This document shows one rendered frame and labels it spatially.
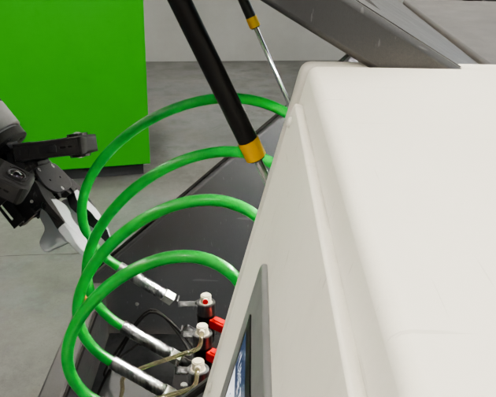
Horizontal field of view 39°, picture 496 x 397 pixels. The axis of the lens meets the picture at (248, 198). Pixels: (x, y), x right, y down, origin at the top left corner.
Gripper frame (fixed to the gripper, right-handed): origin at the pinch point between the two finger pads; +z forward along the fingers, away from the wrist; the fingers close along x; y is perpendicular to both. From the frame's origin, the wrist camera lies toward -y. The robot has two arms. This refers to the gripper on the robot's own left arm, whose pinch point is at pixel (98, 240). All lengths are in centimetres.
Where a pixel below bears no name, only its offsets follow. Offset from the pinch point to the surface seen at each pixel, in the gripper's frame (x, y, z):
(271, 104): -0.6, -31.6, 0.9
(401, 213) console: 62, -44, 13
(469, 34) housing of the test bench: -8, -57, 10
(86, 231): 0.3, 0.4, -2.1
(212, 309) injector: -5.6, -4.6, 18.2
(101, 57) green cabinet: -298, 79, -105
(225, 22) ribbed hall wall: -632, 59, -140
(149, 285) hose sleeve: -3.2, -0.3, 9.6
